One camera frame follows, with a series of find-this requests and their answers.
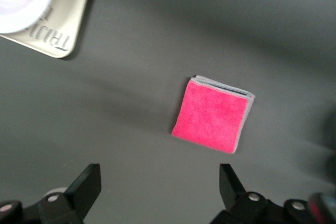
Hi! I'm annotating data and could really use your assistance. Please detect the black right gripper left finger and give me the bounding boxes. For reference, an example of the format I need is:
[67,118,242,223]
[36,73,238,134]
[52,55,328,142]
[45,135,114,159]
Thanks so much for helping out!
[0,163,102,224]

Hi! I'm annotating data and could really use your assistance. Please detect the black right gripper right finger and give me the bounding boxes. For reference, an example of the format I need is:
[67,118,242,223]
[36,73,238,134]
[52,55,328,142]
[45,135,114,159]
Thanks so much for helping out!
[209,163,316,224]

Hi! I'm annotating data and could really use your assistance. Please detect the white round plate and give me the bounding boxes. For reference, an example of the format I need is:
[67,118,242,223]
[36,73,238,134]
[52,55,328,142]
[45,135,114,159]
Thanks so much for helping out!
[0,0,58,35]

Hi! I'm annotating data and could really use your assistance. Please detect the folded pink cloth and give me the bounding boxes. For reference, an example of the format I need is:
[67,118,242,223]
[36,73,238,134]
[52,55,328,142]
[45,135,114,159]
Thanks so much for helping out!
[171,74,256,155]

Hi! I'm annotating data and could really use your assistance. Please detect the cream bear print tray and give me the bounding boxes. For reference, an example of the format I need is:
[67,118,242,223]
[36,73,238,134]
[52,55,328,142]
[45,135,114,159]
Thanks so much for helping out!
[0,0,97,59]

